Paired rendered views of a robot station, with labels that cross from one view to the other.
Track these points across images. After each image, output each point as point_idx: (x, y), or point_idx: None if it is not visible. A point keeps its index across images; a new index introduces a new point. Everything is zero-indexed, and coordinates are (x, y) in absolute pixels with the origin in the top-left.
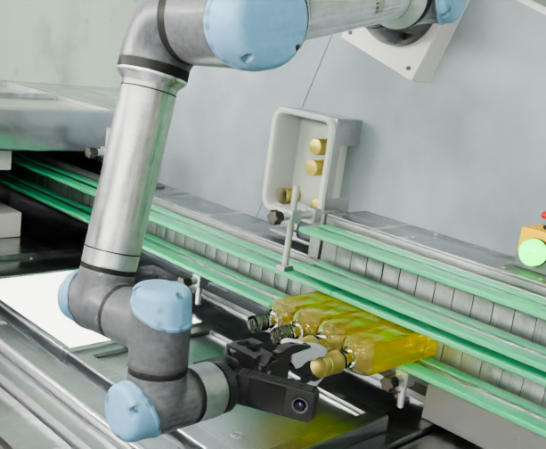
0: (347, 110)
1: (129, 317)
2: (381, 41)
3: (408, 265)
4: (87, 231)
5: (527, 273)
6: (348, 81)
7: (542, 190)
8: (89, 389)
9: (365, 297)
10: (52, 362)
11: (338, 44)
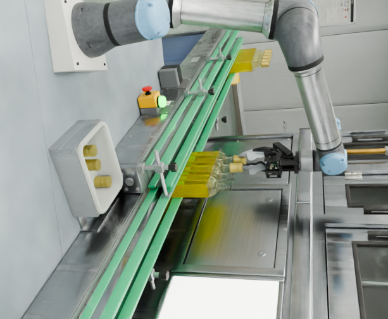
0: (69, 122)
1: (340, 133)
2: (101, 55)
3: (185, 129)
4: (336, 132)
5: (165, 109)
6: (61, 104)
7: (131, 85)
8: (299, 247)
9: (185, 159)
10: (298, 276)
11: (43, 86)
